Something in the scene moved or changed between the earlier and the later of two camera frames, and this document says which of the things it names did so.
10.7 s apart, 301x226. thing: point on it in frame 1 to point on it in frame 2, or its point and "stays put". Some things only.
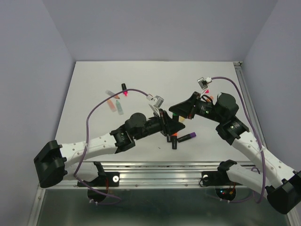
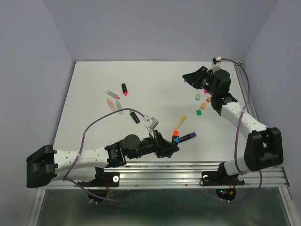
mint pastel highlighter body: (120, 108) stays put
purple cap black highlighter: (186, 137) stays put
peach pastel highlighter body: (112, 105) stays put
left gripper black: (170, 125) to (166, 147)
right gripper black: (186, 108) to (194, 78)
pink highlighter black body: (124, 87) stays put
